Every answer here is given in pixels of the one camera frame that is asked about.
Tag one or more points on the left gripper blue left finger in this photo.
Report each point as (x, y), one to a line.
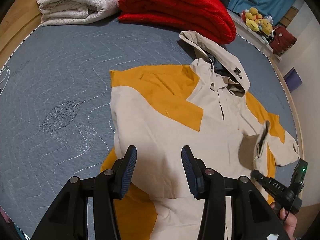
(124, 168)

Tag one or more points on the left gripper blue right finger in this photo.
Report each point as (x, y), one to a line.
(194, 172)

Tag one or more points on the beige and orange hooded jacket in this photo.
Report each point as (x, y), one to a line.
(205, 105)

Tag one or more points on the person's right hand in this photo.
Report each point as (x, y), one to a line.
(289, 222)

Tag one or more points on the dark red cushion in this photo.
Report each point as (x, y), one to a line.
(282, 40)

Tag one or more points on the yellow plush toys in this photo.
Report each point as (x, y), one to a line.
(256, 21)

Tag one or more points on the red folded blanket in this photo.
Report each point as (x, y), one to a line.
(207, 17)

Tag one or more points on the cream folded quilt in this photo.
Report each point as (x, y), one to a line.
(74, 12)

